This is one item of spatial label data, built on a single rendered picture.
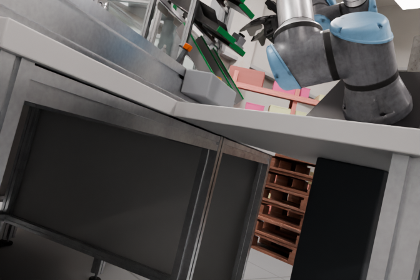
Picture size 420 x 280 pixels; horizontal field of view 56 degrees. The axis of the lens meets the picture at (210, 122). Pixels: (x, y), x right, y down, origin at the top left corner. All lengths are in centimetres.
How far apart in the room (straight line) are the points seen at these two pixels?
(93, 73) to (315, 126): 29
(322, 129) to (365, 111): 41
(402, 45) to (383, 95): 903
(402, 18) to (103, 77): 984
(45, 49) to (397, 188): 41
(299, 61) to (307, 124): 37
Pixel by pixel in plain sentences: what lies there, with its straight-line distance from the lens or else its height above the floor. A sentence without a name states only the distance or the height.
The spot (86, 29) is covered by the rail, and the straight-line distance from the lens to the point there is 63.
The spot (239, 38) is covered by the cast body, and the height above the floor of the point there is 124.
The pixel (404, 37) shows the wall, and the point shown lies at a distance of 1002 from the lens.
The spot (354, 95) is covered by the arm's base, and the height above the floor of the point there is 98.
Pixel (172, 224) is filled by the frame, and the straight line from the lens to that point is 195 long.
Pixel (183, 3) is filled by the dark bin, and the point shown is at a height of 129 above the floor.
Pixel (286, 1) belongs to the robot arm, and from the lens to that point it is 99.
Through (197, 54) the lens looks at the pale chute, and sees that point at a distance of 140.
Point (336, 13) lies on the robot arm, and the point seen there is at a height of 132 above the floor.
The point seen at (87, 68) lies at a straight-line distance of 52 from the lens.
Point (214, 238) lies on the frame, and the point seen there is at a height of 40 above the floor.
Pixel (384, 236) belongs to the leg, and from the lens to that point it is 49.
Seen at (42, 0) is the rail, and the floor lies 92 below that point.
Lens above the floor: 78
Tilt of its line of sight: 4 degrees up
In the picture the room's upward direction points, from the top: 14 degrees clockwise
